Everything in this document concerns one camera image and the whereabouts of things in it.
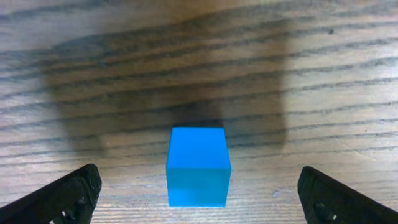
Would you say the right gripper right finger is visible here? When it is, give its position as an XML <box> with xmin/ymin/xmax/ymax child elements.
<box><xmin>297</xmin><ymin>166</ymin><xmax>398</xmax><ymax>224</ymax></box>

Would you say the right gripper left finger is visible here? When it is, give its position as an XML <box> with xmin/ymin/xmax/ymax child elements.
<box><xmin>0</xmin><ymin>163</ymin><xmax>103</xmax><ymax>224</ymax></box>

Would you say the blue cube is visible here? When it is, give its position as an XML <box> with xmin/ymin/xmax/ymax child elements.
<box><xmin>165</xmin><ymin>126</ymin><xmax>233</xmax><ymax>208</ymax></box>

